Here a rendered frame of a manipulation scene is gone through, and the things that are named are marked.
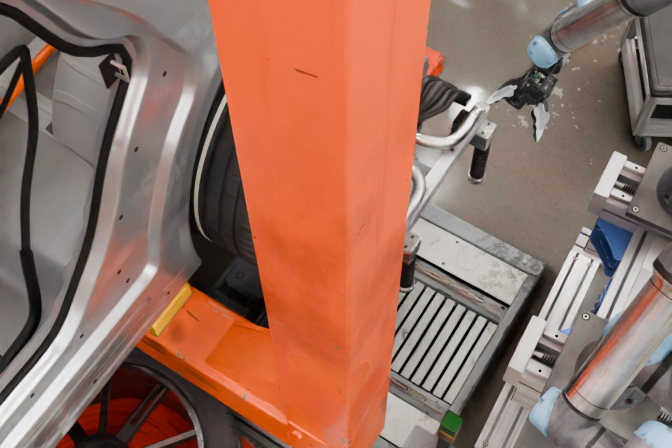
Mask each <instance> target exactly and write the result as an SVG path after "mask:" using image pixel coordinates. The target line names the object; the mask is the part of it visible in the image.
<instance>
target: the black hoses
mask: <svg viewBox="0 0 672 448"><path fill-rule="evenodd" d="M440 96H441V97H440ZM439 97H440V98H439ZM471 98H472V94H471V93H468V92H466V91H464V90H462V89H460V88H458V87H456V86H454V85H453V84H451V83H450V82H447V81H444V80H442V79H441V78H439V77H437V76H434V75H428V76H425V77H424V78H423V79H422V85H421V94H420V103H419V112H418V122H417V132H420V130H421V129H422V124H423V123H422V121H425V120H427V119H430V118H432V117H434V116H436V115H438V114H440V113H442V112H444V111H445V110H447V109H448V108H449V107H450V106H451V104H452V103H453V102H455V103H458V104H460V105H462V106H464V107H466V106H467V105H468V103H469V102H470V101H471ZM438 99H439V100H438ZM437 100H438V101H437ZM436 101H437V102H436ZM434 103H435V104H434ZM433 104H434V105H433ZM432 105H433V106H432Z"/></svg>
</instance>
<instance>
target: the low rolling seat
mask: <svg viewBox="0 0 672 448"><path fill-rule="evenodd" d="M620 46H621V51H620V53H619V56H618V60H619V63H620V65H621V67H622V68H623V69H624V75H625V83H626V90H627V97H628V105H629V112H630V120H631V127H632V131H633V132H632V134H633V136H634V140H635V144H636V146H637V148H638V149H639V150H640V151H647V150H649V149H650V148H651V145H652V141H651V136H657V137H672V5H670V6H668V7H666V8H663V9H661V10H659V11H657V12H655V13H653V14H651V15H649V16H647V17H643V18H639V17H635V18H633V19H631V20H629V22H628V25H627V27H626V30H625V32H624V35H623V38H622V40H621V43H620Z"/></svg>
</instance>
